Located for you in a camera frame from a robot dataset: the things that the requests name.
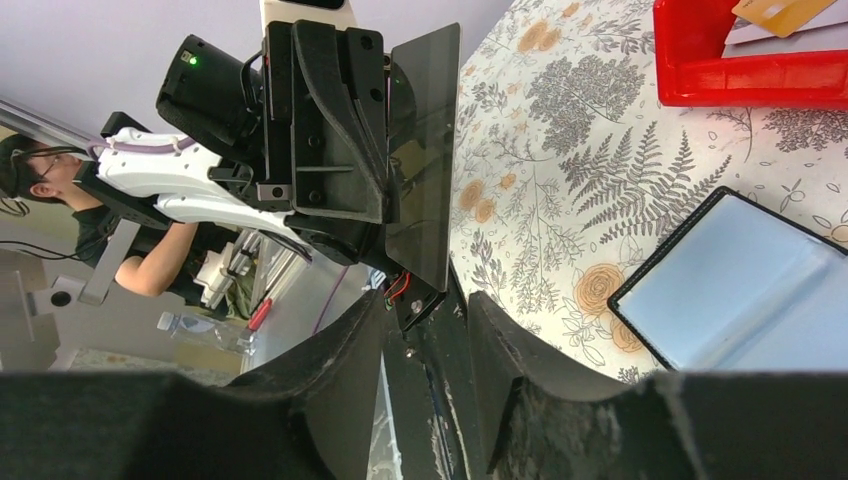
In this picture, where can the clear plastic bottle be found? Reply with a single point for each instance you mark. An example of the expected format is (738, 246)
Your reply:
(197, 329)

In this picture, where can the floral table mat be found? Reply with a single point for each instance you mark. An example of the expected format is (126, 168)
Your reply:
(569, 171)

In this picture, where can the red plastic bin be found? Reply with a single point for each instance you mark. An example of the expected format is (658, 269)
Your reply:
(691, 71)

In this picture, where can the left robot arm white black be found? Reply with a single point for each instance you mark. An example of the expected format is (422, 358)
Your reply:
(160, 180)

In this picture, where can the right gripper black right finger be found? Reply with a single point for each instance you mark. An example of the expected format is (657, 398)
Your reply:
(544, 415)

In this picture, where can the gold VIP card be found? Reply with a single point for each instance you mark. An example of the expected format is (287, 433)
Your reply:
(782, 17)

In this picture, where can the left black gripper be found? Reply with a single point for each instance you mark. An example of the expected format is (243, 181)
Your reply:
(300, 130)

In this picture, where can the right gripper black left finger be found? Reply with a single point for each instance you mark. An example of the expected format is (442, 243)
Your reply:
(306, 414)

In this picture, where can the black card holder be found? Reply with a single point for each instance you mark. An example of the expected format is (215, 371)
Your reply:
(738, 287)

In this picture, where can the person in dark shirt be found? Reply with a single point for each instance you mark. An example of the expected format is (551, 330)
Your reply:
(159, 261)

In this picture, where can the dark grey card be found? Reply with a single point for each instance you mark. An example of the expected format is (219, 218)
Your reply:
(423, 91)

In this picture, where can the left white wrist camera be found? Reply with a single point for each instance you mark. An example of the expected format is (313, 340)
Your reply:
(334, 12)

